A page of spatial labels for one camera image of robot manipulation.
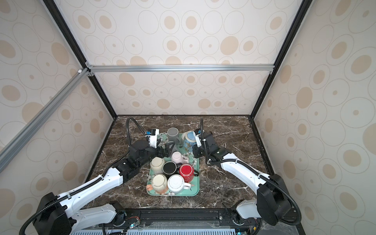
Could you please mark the cream mug orange handle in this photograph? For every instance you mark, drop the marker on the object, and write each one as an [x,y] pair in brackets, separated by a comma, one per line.
[158,184]

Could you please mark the right black frame post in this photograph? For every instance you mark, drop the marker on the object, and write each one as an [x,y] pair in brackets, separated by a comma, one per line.
[296,23]

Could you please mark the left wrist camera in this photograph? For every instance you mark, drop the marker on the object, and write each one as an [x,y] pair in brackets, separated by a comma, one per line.
[152,136]

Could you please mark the black frame post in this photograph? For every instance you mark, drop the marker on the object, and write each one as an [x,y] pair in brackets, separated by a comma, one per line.
[296,23]
[74,46]

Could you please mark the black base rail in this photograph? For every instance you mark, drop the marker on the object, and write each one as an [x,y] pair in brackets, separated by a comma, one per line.
[116,216]

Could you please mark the left black frame post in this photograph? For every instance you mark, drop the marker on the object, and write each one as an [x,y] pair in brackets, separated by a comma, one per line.
[74,46]

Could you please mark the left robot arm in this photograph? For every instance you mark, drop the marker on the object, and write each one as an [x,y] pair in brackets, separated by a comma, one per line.
[117,173]

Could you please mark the large white mug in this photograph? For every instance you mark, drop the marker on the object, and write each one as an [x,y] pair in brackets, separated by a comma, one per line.
[176,184]

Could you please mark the red mug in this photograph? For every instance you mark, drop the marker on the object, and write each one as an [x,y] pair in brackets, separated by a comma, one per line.
[188,172]

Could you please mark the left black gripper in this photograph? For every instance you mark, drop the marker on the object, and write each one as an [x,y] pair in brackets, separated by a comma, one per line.
[167,152]

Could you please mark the mint green floral tray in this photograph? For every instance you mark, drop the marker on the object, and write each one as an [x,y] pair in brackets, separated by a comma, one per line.
[192,161]

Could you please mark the black mug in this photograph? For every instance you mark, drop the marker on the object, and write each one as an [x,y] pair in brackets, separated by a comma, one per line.
[169,169]

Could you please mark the left diagonal aluminium bar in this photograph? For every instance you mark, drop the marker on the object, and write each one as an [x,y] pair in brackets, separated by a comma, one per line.
[23,137]

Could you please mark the cream beige mug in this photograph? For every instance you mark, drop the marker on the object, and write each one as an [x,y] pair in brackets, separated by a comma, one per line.
[156,165]

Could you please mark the blue butterfly mug yellow inside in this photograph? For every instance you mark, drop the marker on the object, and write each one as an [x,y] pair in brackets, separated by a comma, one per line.
[189,141]

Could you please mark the pale pink mug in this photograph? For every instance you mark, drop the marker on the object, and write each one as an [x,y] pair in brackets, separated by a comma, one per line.
[179,158]

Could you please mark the horizontal aluminium frame bar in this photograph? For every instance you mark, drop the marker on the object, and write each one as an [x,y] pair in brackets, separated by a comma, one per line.
[181,68]

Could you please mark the tall dark grey mug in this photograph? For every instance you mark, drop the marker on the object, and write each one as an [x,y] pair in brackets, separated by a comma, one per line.
[173,135]

